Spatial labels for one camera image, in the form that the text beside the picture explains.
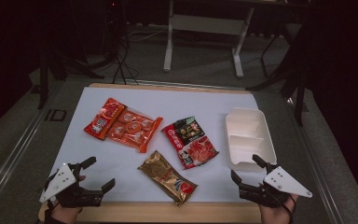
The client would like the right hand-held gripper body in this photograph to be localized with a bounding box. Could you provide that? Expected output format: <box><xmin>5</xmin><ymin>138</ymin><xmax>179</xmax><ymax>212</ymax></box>
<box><xmin>238</xmin><ymin>165</ymin><xmax>313</xmax><ymax>209</ymax></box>

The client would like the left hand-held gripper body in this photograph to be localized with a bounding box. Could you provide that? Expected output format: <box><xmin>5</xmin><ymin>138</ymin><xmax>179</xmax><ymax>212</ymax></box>
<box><xmin>38</xmin><ymin>161</ymin><xmax>105</xmax><ymax>209</ymax></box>

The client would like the white divided food container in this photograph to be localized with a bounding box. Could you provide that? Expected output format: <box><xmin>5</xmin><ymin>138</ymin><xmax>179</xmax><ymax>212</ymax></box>
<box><xmin>224</xmin><ymin>106</ymin><xmax>278</xmax><ymax>173</ymax></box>

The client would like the red orange sauce packet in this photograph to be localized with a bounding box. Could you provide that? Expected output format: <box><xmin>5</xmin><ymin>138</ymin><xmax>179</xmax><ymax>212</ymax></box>
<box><xmin>83</xmin><ymin>97</ymin><xmax>128</xmax><ymax>142</ymax></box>

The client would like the orange transparent snack packet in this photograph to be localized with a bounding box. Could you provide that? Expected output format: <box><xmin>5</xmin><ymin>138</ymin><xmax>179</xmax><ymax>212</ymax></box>
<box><xmin>106</xmin><ymin>106</ymin><xmax>164</xmax><ymax>154</ymax></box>

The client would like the black and red soup packet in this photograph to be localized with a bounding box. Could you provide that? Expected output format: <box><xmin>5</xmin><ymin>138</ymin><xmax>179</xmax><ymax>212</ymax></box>
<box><xmin>161</xmin><ymin>116</ymin><xmax>220</xmax><ymax>171</ymax></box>

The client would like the gold foil packet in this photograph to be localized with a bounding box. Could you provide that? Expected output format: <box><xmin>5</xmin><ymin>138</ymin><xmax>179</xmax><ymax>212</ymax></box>
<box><xmin>137</xmin><ymin>149</ymin><xmax>199</xmax><ymax>207</ymax></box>

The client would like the person's left hand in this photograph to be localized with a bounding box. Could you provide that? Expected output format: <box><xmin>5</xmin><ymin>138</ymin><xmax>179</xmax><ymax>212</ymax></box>
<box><xmin>51</xmin><ymin>202</ymin><xmax>84</xmax><ymax>224</ymax></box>

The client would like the person's right hand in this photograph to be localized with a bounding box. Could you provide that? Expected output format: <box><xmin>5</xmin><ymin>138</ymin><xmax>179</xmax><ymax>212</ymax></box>
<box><xmin>259</xmin><ymin>194</ymin><xmax>299</xmax><ymax>224</ymax></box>

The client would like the dark floor socket cover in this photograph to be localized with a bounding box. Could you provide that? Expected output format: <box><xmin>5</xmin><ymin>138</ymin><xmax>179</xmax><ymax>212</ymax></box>
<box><xmin>44</xmin><ymin>107</ymin><xmax>68</xmax><ymax>123</ymax></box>

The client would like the black equipment stand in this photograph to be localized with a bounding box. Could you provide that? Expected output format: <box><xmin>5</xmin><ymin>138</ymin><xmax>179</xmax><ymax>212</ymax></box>
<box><xmin>101</xmin><ymin>0</ymin><xmax>130</xmax><ymax>63</ymax></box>

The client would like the white desk leg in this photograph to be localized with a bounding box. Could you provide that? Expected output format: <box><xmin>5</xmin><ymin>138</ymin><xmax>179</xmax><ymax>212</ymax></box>
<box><xmin>162</xmin><ymin>0</ymin><xmax>255</xmax><ymax>78</ymax></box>

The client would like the black chair frame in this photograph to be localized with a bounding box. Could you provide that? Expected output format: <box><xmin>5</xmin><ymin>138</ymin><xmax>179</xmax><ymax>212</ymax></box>
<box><xmin>246</xmin><ymin>18</ymin><xmax>311</xmax><ymax>127</ymax></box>

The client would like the white floor cable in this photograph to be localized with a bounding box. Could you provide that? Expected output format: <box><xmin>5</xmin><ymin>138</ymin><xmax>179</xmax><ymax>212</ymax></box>
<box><xmin>125</xmin><ymin>26</ymin><xmax>171</xmax><ymax>43</ymax></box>

